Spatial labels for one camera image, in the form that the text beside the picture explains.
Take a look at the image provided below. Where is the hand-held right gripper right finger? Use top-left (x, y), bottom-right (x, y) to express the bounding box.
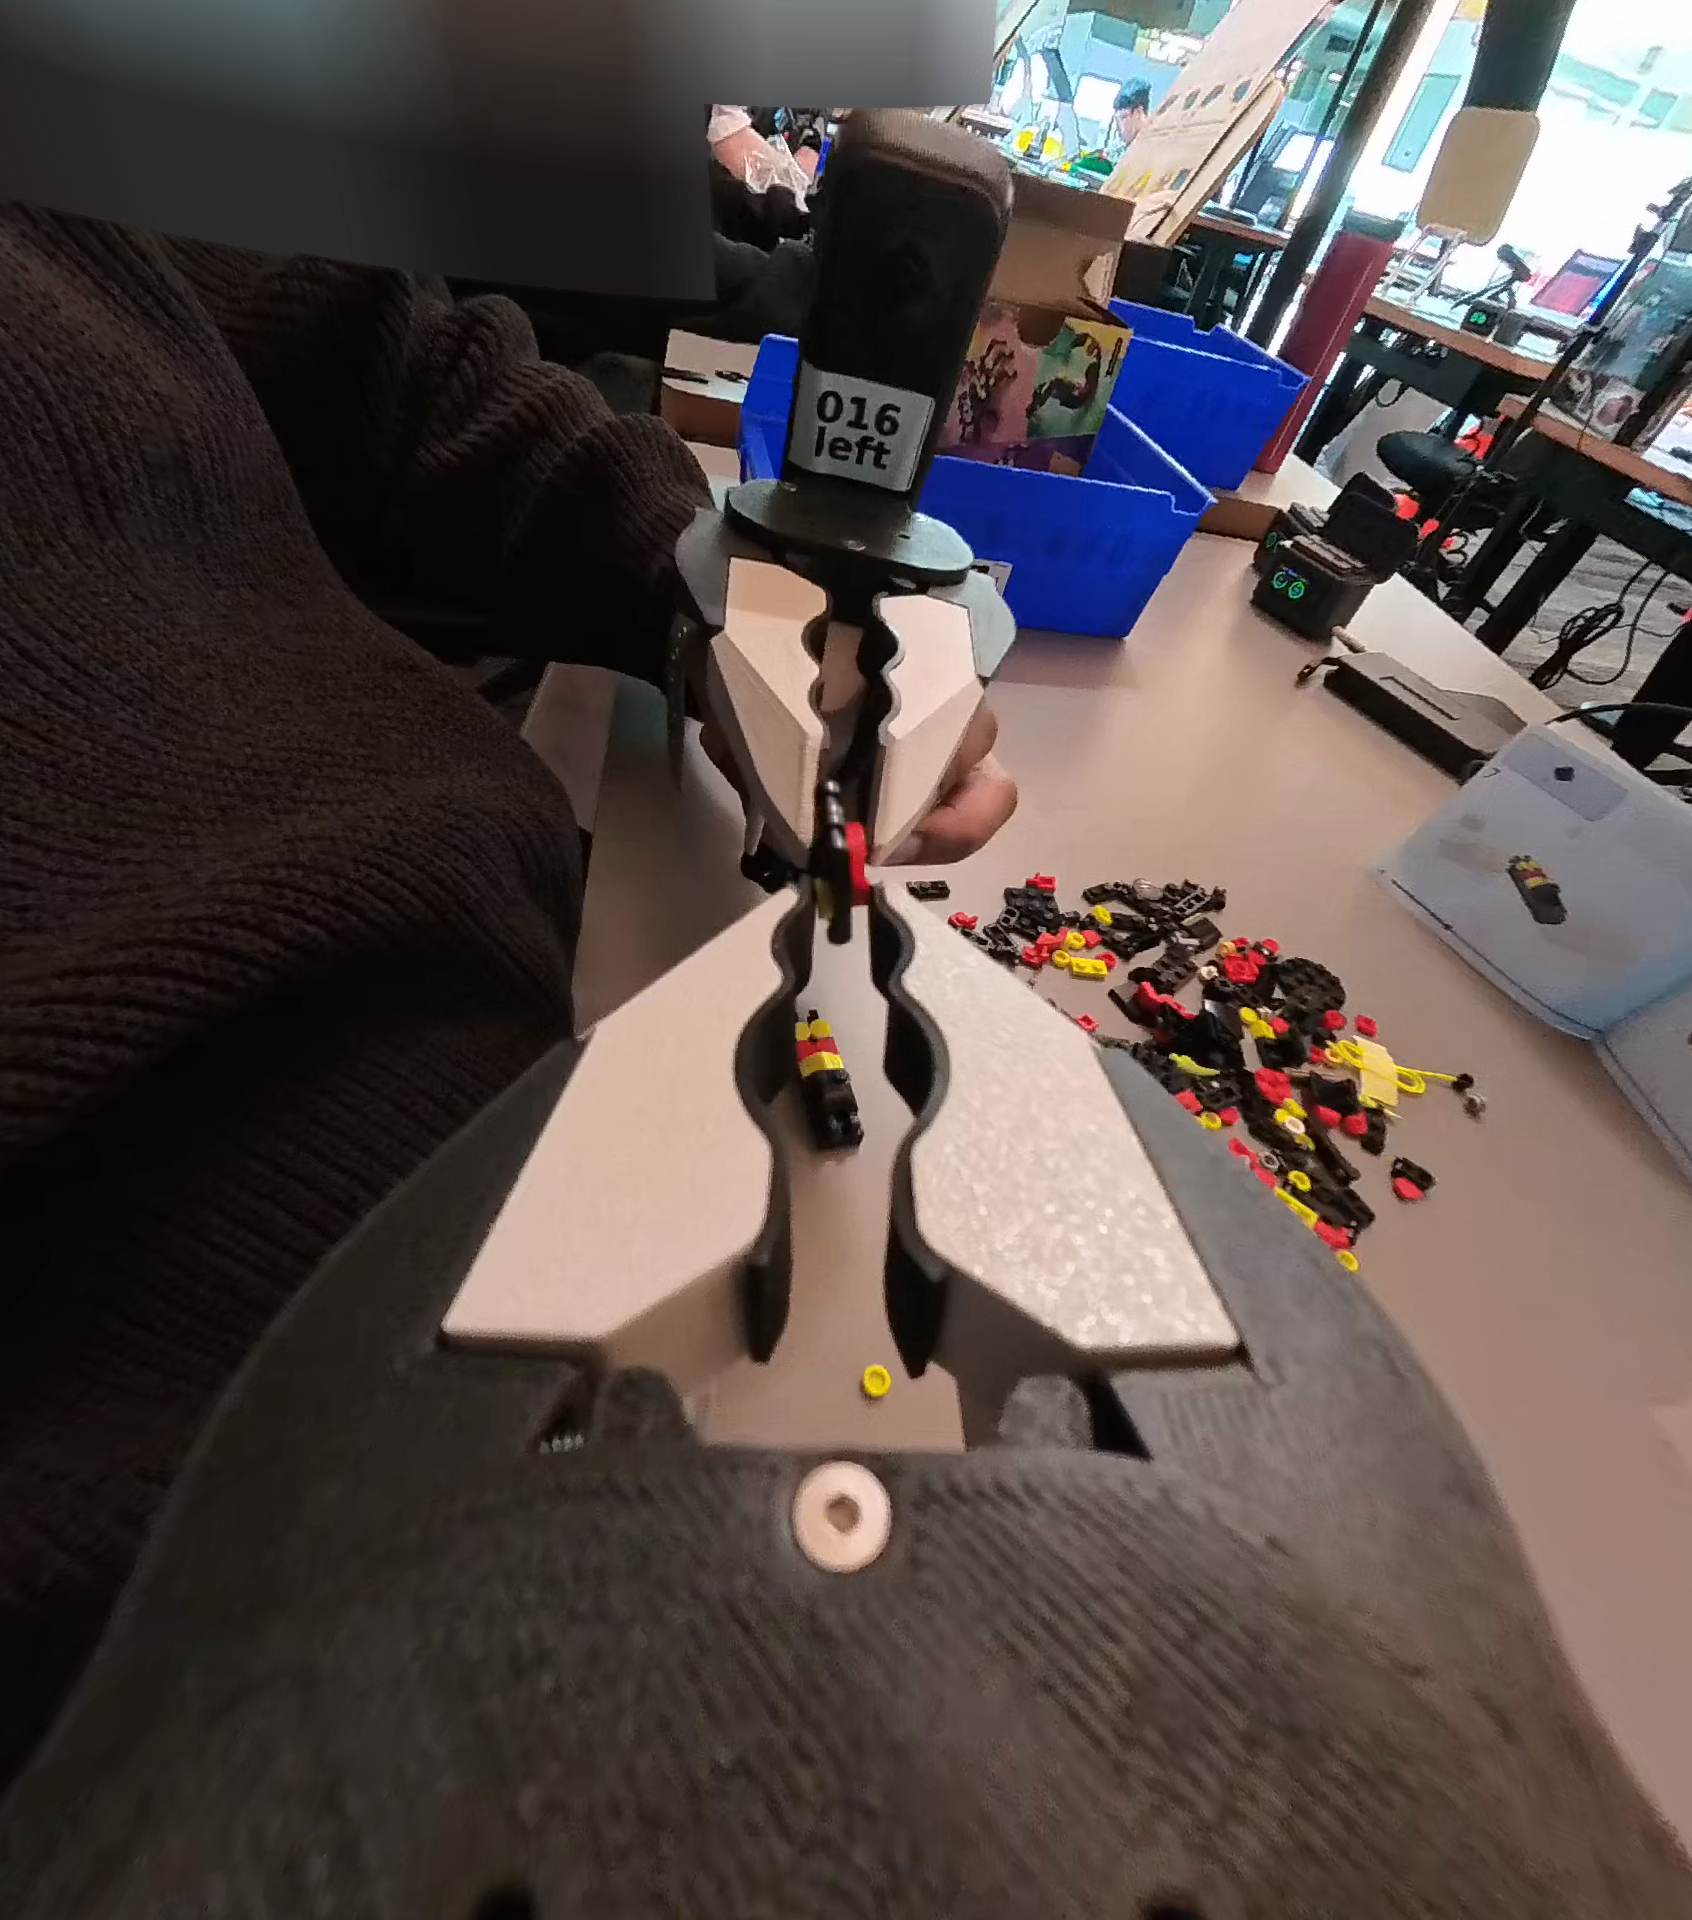
top-left (872, 881), bottom-right (1247, 1429)

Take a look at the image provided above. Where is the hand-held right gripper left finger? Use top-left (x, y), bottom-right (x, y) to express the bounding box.
top-left (438, 884), bottom-right (809, 1415)

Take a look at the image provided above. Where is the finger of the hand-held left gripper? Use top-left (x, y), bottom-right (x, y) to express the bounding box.
top-left (858, 596), bottom-right (994, 868)
top-left (700, 553), bottom-right (836, 868)

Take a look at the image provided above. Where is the person's left forearm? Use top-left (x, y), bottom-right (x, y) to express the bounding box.
top-left (156, 253), bottom-right (718, 708)

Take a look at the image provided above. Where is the colourful lego box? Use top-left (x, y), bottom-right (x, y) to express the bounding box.
top-left (936, 291), bottom-right (1136, 481)

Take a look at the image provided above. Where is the red yellow black lego stack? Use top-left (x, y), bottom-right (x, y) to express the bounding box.
top-left (792, 1011), bottom-right (867, 1152)

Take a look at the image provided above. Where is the pile of lego pieces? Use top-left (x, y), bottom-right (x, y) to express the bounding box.
top-left (947, 870), bottom-right (1489, 1273)

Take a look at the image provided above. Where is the lego instruction booklet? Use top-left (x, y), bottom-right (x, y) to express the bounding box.
top-left (1378, 723), bottom-right (1692, 1326)

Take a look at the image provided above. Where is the person's left hand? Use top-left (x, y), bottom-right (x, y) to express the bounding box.
top-left (875, 691), bottom-right (1021, 870)

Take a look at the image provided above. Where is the brown cardboard box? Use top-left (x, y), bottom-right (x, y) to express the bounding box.
top-left (988, 171), bottom-right (1136, 324)

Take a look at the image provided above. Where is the blue plastic bin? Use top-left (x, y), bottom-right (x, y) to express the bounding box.
top-left (737, 331), bottom-right (1218, 641)
top-left (1107, 295), bottom-right (1314, 492)

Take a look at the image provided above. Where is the cardboard sheet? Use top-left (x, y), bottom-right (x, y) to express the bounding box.
top-left (1097, 0), bottom-right (1331, 246)

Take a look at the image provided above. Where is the black charger with green lights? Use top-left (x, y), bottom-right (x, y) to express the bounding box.
top-left (1247, 474), bottom-right (1422, 641)

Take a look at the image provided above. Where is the black pillar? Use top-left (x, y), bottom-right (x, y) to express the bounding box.
top-left (1262, 0), bottom-right (1436, 361)

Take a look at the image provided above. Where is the flat black case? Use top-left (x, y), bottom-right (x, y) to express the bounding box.
top-left (1295, 647), bottom-right (1534, 782)

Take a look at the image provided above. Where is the wooden work desk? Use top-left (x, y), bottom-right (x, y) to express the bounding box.
top-left (1362, 149), bottom-right (1692, 631)

